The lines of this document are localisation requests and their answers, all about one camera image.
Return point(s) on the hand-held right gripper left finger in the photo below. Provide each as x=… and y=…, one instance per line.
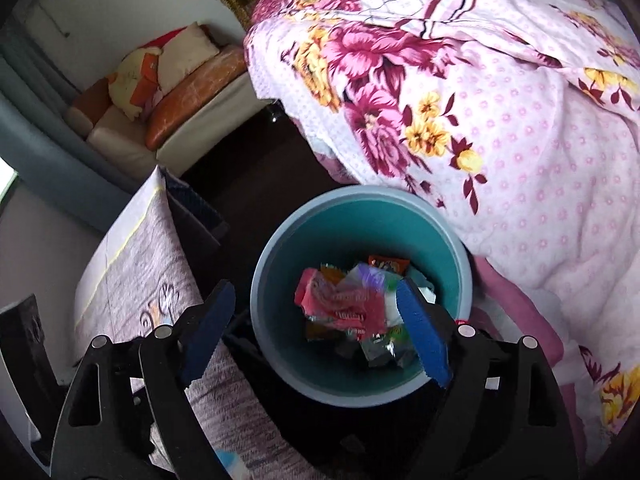
x=207, y=332

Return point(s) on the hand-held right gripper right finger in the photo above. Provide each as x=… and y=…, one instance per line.
x=425, y=335

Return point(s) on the silver foil wrapper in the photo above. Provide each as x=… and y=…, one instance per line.
x=380, y=352

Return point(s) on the purple white wrapper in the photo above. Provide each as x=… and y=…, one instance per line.
x=370, y=277

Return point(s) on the orange printed wrapper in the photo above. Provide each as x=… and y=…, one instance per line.
x=389, y=263

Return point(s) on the teal trash bin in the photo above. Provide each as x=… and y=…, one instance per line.
x=285, y=285

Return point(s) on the pink snack wrapper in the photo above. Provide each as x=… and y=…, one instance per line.
x=330, y=300

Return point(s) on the printed purple tablecloth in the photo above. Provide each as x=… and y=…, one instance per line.
x=145, y=270

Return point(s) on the pink bed sheet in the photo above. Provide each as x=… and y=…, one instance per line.
x=515, y=310

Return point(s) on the dark textured panel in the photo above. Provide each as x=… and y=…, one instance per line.
x=195, y=210

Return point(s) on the window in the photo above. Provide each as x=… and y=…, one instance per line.
x=6, y=180

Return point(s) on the cream sofa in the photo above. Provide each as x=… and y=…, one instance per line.
x=200, y=132

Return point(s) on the orange back cushion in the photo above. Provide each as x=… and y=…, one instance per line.
x=90, y=102

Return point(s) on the orange seat cushion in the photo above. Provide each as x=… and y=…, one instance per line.
x=200, y=90

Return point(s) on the floral pink bedspread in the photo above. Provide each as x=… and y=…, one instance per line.
x=475, y=85

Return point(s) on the yellow orange patchwork pillow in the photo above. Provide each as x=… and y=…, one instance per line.
x=132, y=80

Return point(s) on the beige pillow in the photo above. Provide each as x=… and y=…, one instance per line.
x=187, y=50

